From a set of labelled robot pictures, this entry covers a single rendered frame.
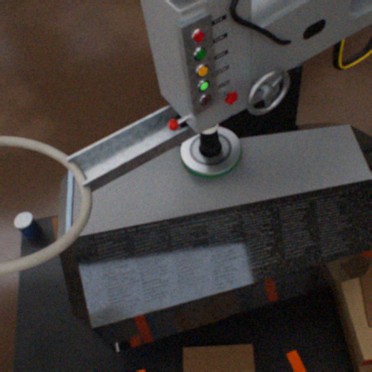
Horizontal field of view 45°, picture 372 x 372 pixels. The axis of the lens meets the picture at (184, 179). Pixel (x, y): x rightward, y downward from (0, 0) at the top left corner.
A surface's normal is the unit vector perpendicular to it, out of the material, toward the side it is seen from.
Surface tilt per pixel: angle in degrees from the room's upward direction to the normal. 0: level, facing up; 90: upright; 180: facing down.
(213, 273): 45
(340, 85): 0
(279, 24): 90
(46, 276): 0
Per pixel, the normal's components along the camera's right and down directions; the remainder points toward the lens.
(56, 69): -0.12, -0.57
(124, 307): 0.03, 0.17
